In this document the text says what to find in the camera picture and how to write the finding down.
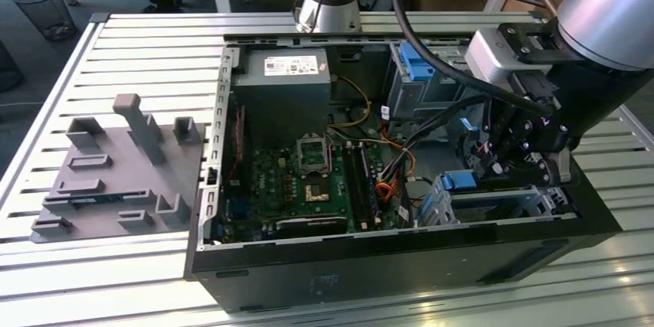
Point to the green motherboard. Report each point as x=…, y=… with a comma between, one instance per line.
x=275, y=185

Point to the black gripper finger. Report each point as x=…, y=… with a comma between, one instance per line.
x=512, y=131
x=552, y=168

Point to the black PC case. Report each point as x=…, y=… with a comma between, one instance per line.
x=358, y=277

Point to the RAM slot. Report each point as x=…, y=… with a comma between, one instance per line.
x=350, y=185
x=370, y=185

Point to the RAM stick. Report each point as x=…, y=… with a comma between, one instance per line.
x=94, y=201

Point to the black mesh wastebasket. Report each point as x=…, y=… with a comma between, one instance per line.
x=43, y=13

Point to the CPU socket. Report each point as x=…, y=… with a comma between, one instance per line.
x=313, y=151

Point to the blue plastic drive carrier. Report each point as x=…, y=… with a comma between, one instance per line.
x=414, y=70

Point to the black chair base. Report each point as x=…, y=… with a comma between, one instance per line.
x=161, y=1

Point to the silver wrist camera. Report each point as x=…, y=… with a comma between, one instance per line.
x=490, y=59

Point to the grey parts rack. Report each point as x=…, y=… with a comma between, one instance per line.
x=118, y=158

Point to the grey power supply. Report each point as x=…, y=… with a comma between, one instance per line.
x=281, y=101

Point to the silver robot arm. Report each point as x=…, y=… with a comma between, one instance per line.
x=333, y=5

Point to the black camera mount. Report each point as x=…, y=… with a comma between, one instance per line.
x=521, y=34

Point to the metal disk bay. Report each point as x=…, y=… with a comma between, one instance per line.
x=512, y=204

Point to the gold chipset heatsink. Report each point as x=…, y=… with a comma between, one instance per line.
x=317, y=192

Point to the blue plastic latch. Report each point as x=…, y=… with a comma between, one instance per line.
x=465, y=124

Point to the black graphics card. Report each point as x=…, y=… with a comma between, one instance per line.
x=311, y=227

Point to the tall metal drive cage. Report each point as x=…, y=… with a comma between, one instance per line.
x=409, y=101

